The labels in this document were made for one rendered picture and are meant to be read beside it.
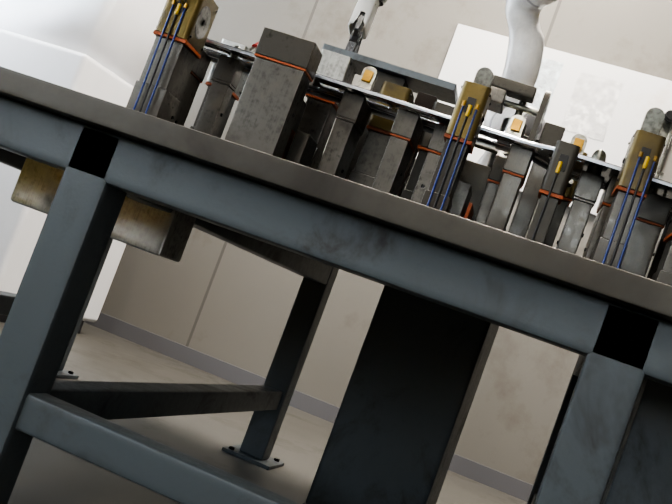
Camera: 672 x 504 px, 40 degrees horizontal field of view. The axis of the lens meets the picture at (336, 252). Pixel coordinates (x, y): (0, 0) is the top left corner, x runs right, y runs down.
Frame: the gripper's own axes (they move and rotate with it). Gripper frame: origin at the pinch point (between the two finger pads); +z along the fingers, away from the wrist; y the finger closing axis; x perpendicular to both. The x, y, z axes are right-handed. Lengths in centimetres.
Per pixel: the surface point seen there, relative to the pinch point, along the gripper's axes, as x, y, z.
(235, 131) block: -10, 53, 39
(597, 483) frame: 68, 117, 76
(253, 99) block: -8, 53, 31
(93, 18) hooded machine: -121, -120, -11
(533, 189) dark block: 56, 21, 23
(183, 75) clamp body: -26, 48, 30
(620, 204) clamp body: 68, 65, 29
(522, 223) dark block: 56, 21, 32
